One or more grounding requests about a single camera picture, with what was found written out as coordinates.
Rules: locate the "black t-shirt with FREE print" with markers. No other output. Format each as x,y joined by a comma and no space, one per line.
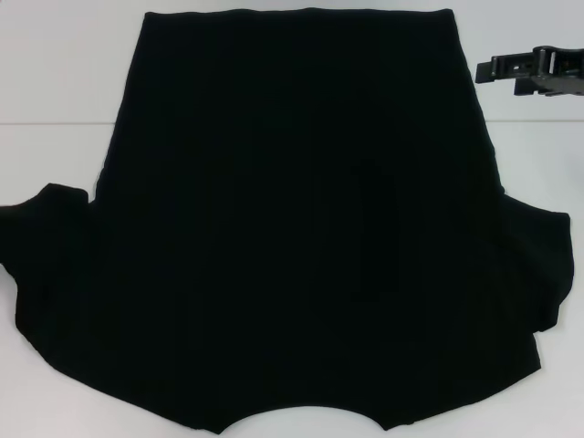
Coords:
296,182

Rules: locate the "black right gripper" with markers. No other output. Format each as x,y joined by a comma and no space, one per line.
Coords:
563,68

